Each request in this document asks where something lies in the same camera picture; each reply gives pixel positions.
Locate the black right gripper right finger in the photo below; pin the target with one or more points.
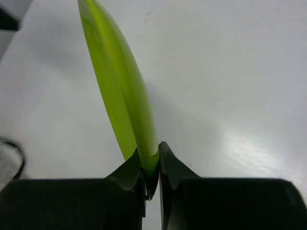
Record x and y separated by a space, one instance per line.
191 202

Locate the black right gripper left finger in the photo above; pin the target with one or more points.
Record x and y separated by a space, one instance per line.
116 202

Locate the green plate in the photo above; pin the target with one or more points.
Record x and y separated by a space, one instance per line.
122 88

